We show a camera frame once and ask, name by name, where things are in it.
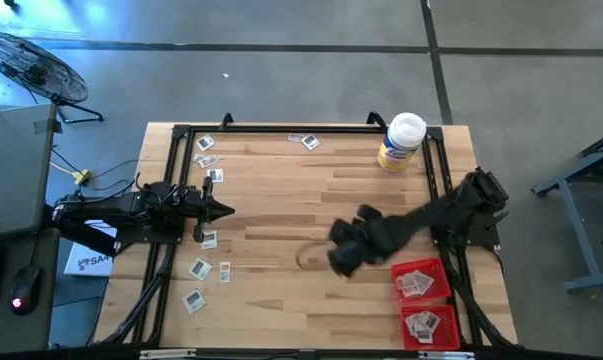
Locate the black floor fan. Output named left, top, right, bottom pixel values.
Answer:
left=0, top=31, right=105, bottom=125

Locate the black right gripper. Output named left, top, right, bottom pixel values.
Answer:
left=327, top=204, right=407, bottom=279

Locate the white printed cardboard box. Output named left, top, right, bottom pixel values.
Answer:
left=63, top=219, right=118, bottom=278

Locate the grey metal table frame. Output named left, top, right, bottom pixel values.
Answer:
left=530, top=127, right=603, bottom=294

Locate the black support bar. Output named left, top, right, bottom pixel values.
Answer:
left=43, top=202, right=120, bottom=257

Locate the Lysol wipes canister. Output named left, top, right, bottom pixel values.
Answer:
left=376, top=111, right=428, bottom=174

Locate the grey computer monitor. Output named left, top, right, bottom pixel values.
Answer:
left=0, top=103, right=62, bottom=241

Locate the white metal bracket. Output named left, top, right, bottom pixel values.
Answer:
left=418, top=350, right=476, bottom=360
left=139, top=348, right=198, bottom=360

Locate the black aluminium table frame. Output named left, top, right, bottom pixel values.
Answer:
left=93, top=110, right=520, bottom=351

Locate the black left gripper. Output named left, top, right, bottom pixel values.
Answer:
left=183, top=175, right=236, bottom=243

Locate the black computer mouse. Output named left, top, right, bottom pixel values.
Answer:
left=8, top=264, right=43, bottom=316

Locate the red plastic mesh basket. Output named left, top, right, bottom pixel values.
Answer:
left=400, top=304, right=463, bottom=351
left=390, top=257, right=453, bottom=305

